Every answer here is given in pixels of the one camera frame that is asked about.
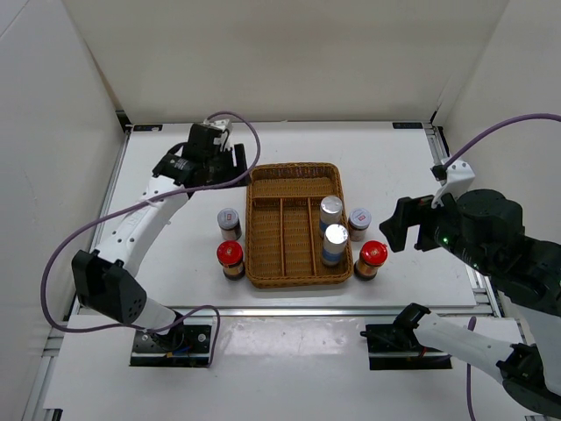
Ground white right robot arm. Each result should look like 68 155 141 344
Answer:
380 189 560 418

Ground black label strip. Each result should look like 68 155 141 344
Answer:
392 122 423 130
132 125 163 132

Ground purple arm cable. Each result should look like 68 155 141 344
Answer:
40 111 262 368
437 112 561 172

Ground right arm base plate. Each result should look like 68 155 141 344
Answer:
360 324 452 371

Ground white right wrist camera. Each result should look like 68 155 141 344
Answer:
431 159 475 209

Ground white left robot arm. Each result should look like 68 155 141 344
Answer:
71 119 247 351

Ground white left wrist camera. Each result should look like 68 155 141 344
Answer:
202 118 232 152

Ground black label strip right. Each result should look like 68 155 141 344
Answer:
392 122 423 130

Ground red-lid chili sauce jar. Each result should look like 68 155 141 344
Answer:
217 240 245 281

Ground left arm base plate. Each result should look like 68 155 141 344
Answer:
129 318 214 368

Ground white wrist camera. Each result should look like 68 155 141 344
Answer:
431 159 475 209
202 118 232 152

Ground short white-lid spice jar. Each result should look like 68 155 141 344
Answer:
217 208 242 240

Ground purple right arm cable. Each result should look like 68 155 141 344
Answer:
437 112 561 172

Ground brown wicker divided basket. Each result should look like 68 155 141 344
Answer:
245 162 353 289

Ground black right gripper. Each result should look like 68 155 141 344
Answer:
378 184 492 275

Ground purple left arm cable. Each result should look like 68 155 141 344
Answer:
40 111 262 368

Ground tall silver-lid spice bottle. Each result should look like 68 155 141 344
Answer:
321 224 349 267

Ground black label strip left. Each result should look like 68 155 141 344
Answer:
132 125 163 132

